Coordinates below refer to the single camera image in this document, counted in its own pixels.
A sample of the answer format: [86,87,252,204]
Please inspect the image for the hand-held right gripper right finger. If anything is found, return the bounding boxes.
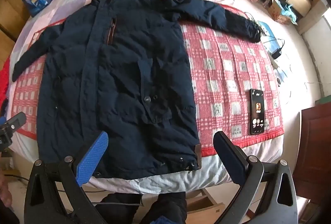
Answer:
[212,131,298,224]

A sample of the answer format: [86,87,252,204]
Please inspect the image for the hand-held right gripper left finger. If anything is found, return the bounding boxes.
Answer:
[24,131,109,224]

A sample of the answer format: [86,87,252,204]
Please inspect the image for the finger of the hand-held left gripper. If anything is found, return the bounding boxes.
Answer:
[5,112,27,134]

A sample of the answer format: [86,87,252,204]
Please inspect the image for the navy blue padded jacket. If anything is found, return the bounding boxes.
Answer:
[12,0,261,180]

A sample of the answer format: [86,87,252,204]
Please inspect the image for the red cloth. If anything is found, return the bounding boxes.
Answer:
[0,56,11,111]

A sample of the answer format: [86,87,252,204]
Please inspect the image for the black smartphone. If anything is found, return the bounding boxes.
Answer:
[249,89,265,136]

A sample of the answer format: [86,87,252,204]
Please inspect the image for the person's dark pants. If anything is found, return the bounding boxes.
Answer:
[100,190,188,224]

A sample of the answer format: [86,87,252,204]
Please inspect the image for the red checked quilt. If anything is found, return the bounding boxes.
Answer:
[12,5,285,156]

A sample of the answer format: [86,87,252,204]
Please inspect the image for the dark red wooden door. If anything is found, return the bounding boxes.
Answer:
[292,104,331,197]

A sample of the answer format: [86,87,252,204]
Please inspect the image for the wooden wardrobe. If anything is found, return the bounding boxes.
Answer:
[0,0,29,54]

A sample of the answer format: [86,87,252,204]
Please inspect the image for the blue and white packet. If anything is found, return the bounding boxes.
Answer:
[257,21,281,55]

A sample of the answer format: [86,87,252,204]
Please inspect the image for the cardboard box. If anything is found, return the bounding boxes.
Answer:
[267,0,285,20]

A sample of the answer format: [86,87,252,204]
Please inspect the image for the light blue plastic bag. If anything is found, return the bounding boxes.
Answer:
[282,4,298,24]

